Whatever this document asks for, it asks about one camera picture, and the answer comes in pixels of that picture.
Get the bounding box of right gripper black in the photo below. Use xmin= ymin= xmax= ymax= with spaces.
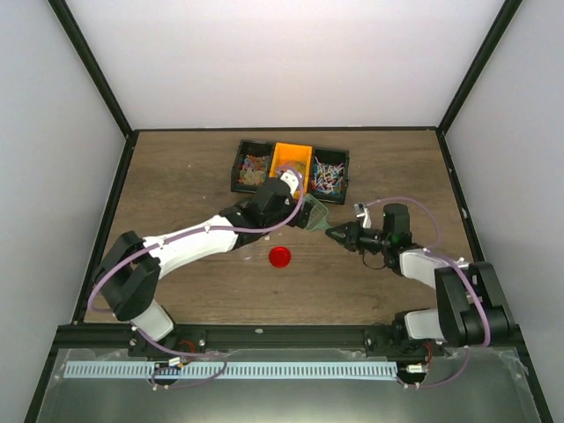
xmin=326 ymin=220 xmax=390 ymax=256

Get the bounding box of green slotted plastic scoop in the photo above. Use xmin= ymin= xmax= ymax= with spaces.
xmin=304 ymin=194 xmax=330 ymax=232

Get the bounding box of black bin with popsicle candies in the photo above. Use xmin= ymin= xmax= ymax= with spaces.
xmin=230 ymin=139 xmax=276 ymax=193

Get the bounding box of orange bin with gummies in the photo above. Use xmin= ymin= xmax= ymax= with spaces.
xmin=269 ymin=143 xmax=313 ymax=193

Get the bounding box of black bin with lollipops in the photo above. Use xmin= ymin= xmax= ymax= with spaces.
xmin=308 ymin=147 xmax=350 ymax=205

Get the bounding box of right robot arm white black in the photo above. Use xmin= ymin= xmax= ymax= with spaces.
xmin=325 ymin=204 xmax=516 ymax=355

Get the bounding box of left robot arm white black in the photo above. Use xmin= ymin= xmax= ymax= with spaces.
xmin=87 ymin=169 xmax=305 ymax=356

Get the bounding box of red round lid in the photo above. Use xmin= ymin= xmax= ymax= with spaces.
xmin=269 ymin=246 xmax=292 ymax=268

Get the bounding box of clear plastic jar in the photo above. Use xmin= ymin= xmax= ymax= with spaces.
xmin=238 ymin=244 xmax=256 ymax=263

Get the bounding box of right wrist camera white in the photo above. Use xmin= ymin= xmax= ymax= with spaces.
xmin=353 ymin=203 xmax=372 ymax=228

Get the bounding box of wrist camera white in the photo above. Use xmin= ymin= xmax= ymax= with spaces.
xmin=353 ymin=203 xmax=372 ymax=228
xmin=279 ymin=172 xmax=300 ymax=196

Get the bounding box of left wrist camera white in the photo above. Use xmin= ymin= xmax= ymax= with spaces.
xmin=279 ymin=172 xmax=300 ymax=196

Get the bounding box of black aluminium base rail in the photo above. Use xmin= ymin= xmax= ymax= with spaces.
xmin=55 ymin=323 xmax=523 ymax=358

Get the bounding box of light blue slotted cable duct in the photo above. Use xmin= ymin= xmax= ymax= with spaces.
xmin=63 ymin=360 xmax=397 ymax=381

